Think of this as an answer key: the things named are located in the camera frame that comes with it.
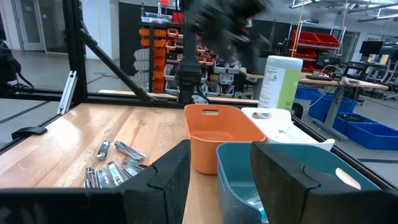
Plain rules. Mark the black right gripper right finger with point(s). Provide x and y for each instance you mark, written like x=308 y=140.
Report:
x=295 y=199

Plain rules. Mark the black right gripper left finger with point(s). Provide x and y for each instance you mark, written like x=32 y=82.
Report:
x=140 y=202

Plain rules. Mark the clear plastic packets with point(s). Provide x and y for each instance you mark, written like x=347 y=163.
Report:
x=129 y=150

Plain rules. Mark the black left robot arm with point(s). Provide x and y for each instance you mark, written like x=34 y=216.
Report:
x=189 y=71

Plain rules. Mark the teal plastic bin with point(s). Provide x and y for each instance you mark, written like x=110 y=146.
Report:
x=236 y=174

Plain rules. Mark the white wipes canister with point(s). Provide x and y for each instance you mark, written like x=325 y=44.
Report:
x=280 y=84

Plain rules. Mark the rack with red bins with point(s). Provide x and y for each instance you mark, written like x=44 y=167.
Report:
x=314 y=40

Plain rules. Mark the white plastic bin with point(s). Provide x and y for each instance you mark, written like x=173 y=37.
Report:
x=289 y=124

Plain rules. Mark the shelf with orange bins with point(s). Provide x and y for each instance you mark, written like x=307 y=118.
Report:
x=158 y=53

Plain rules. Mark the black power strip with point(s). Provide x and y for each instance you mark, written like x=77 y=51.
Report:
x=318 y=77

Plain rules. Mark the blue bin with black parts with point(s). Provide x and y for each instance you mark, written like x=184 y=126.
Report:
x=354 y=123

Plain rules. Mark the tall blue storage bin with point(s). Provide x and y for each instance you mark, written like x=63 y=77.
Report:
x=329 y=107

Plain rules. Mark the cluttered wooden desk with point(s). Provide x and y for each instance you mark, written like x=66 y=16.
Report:
x=326 y=83

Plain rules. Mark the empty blue storage bin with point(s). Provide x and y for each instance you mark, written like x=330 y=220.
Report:
x=373 y=137

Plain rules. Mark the orange plastic bin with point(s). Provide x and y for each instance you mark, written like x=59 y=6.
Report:
x=217 y=137

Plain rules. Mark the small black monitor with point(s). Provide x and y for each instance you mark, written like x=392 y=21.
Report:
x=371 y=48

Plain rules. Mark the silver aluminium bar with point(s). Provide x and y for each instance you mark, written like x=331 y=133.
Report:
x=66 y=93

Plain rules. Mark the office chair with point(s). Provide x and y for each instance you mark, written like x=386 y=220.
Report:
x=388 y=77

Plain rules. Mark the black bulky equipment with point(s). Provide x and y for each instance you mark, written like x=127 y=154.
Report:
x=7 y=62

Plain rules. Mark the grey door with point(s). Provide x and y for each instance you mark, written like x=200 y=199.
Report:
x=29 y=25

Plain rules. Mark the black plastic bracket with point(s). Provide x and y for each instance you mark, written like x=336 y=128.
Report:
x=28 y=131

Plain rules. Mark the black aluminium table frame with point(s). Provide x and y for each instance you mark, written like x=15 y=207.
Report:
x=74 y=46

